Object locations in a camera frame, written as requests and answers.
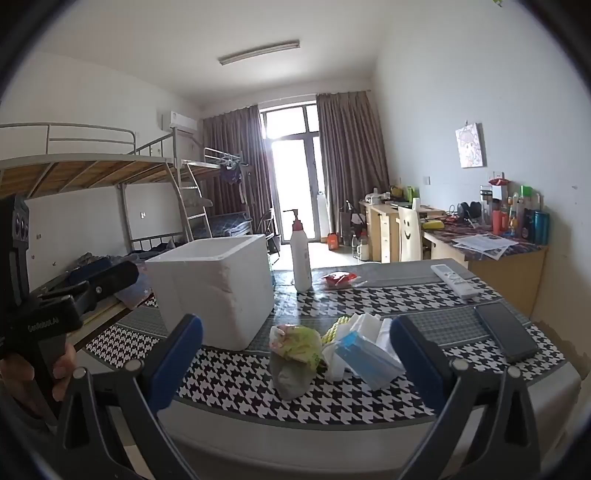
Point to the brown curtain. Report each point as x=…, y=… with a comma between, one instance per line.
x=351, y=147
x=231, y=138

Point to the black smartphone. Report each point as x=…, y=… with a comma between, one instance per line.
x=505, y=330

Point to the wall poster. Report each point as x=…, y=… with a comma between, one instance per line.
x=470, y=145

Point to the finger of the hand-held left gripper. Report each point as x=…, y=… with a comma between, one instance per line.
x=60, y=290
x=111, y=279

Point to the grey metal bed ladder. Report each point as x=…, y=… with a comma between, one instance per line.
x=196, y=207

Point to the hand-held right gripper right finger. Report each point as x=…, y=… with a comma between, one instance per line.
x=411, y=350

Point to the red snack packet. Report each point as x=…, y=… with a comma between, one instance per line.
x=339, y=278

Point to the printed papers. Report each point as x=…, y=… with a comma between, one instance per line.
x=485, y=243

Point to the glass balcony door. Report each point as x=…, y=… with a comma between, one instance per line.
x=295, y=184

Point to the blue face mask pack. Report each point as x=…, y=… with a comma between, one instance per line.
x=364, y=360

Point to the green box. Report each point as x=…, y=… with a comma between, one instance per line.
x=409, y=193

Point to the white foam sheet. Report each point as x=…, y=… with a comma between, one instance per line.
x=369, y=325

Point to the hanging dark clothes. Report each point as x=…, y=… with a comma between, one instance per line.
x=229, y=174

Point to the white remote control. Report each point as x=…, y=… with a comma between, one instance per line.
x=455, y=279

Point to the black headphones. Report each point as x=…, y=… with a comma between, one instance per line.
x=468, y=210

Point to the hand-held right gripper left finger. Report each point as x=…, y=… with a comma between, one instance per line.
x=182, y=350

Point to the ceiling tube light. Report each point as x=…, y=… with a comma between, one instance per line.
x=258, y=51

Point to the yellow foam net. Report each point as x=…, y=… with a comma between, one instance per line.
x=333, y=330

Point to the row of assorted bottles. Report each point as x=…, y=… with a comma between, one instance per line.
x=517, y=217

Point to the white foam block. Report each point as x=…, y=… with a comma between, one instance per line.
x=334, y=364

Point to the white air conditioner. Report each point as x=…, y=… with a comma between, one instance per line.
x=179, y=120

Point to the white pump bottle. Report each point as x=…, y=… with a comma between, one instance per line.
x=301, y=258

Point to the yellow pouch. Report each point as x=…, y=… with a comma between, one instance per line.
x=434, y=225

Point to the person's left hand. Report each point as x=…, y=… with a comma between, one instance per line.
x=63, y=364

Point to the black folding chair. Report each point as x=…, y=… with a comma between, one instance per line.
x=270, y=230

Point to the green plastic bag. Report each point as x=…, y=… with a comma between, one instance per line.
x=298, y=341

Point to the white foam box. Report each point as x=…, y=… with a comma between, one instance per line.
x=217, y=295

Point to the grey metal bunk bed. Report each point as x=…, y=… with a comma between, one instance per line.
x=231, y=221
x=83, y=166

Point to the houndstooth tablecloth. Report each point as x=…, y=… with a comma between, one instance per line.
x=231, y=383

